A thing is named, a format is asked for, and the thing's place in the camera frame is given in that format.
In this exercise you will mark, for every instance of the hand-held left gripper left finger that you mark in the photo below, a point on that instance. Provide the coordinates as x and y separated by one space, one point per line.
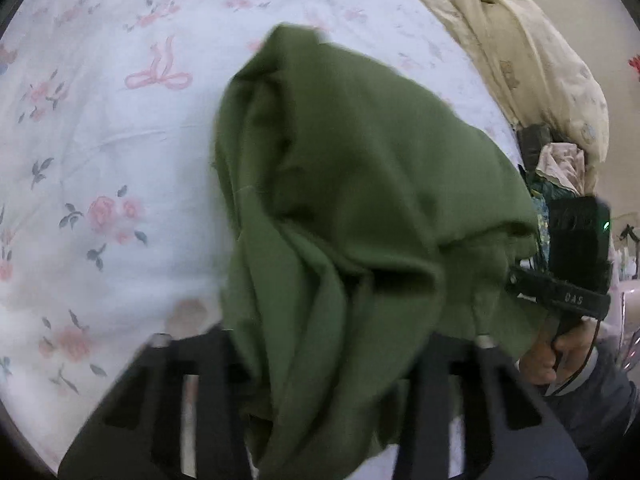
212 360

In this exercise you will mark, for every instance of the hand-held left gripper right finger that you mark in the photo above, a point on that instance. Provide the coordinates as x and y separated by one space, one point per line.
430 385

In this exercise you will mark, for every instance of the green pants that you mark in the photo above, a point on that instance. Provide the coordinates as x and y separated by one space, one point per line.
350 210

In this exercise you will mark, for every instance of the person's right forearm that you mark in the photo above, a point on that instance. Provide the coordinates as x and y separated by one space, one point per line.
600 410

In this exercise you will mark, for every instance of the person's right hand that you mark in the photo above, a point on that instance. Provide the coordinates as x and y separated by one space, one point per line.
540 362

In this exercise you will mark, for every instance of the pink patterned cloth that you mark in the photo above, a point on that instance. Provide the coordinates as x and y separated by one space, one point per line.
560 165

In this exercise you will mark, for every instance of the cream quilt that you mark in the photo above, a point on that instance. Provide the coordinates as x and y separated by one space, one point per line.
525 45

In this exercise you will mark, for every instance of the floral white bed sheet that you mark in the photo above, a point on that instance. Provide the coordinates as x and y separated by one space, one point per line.
125 160

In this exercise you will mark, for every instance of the red wall decoration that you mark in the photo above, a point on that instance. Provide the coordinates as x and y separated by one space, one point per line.
635 66

